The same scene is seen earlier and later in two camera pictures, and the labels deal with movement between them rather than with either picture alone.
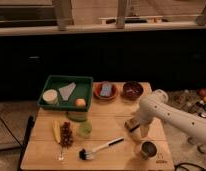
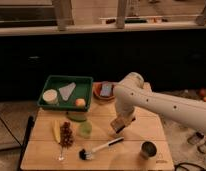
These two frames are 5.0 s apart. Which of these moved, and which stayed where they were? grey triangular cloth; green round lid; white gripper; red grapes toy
Moved: white gripper
Stayed: grey triangular cloth; green round lid; red grapes toy
